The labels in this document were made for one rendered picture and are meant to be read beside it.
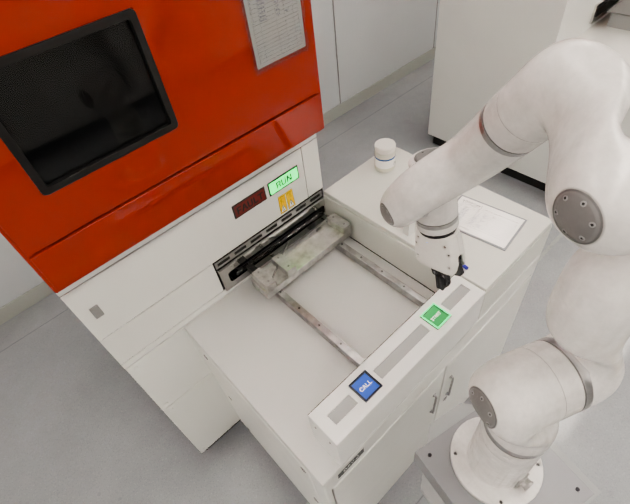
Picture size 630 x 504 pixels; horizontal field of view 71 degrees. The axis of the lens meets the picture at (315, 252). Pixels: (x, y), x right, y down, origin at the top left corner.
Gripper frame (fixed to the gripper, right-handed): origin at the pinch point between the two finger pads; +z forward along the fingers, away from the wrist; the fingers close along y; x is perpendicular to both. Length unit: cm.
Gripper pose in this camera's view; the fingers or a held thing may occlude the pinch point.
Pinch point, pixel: (443, 279)
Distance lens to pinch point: 104.4
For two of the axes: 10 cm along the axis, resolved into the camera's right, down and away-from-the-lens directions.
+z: 2.5, 7.6, 6.1
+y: 6.4, 3.4, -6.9
